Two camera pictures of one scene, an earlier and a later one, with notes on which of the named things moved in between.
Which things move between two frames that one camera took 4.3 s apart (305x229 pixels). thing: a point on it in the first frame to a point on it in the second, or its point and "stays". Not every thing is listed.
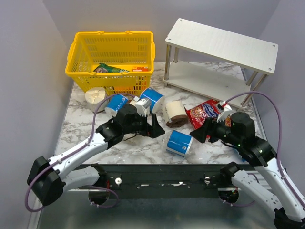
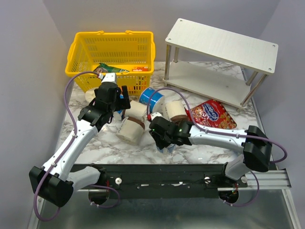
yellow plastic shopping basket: x=120 y=62 stays
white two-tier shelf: x=216 y=63 stays
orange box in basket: x=140 y=68 stays
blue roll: x=152 y=95 stays
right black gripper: x=208 y=128 to x=160 y=144
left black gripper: x=156 y=129 to x=125 y=103
